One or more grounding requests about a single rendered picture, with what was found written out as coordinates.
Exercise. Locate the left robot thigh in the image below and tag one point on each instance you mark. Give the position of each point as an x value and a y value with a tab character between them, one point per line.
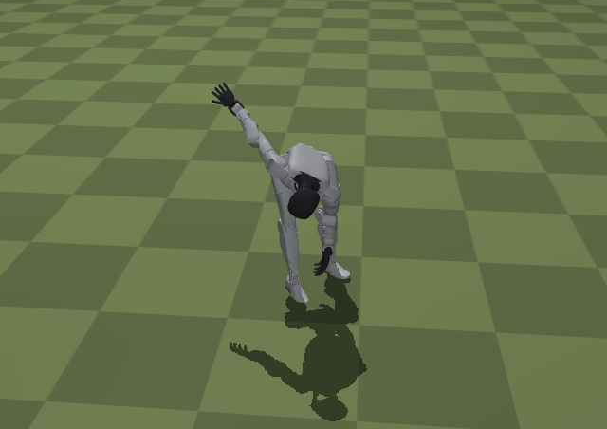
333	180

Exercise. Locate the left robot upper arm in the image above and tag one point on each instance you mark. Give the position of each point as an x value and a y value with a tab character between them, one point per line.
331	201

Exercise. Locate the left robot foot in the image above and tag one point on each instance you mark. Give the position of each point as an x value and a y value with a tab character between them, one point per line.
338	271

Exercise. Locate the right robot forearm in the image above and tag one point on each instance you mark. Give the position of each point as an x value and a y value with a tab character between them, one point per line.
249	125

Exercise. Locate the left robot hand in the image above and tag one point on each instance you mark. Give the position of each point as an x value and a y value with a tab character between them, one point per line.
324	262

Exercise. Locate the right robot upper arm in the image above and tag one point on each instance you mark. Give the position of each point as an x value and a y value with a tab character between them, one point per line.
275	165

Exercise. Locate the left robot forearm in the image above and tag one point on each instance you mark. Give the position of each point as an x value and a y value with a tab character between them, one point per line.
328	235

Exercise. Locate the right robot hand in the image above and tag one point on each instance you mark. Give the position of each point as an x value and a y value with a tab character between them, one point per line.
226	97

